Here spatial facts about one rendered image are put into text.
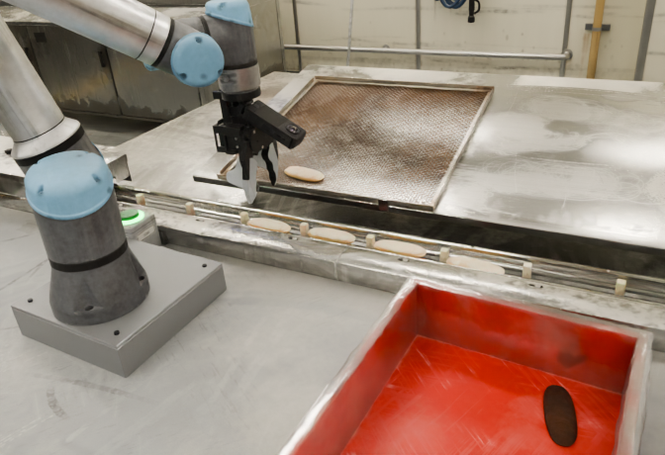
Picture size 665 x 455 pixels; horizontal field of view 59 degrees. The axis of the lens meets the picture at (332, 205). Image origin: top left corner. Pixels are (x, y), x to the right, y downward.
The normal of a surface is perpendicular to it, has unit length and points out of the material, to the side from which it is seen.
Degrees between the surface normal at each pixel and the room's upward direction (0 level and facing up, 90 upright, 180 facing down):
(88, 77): 90
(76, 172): 7
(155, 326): 90
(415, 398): 0
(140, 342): 90
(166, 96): 90
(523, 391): 0
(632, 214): 10
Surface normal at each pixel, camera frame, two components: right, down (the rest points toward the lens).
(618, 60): -0.44, 0.44
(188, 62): 0.43, 0.38
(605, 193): -0.14, -0.79
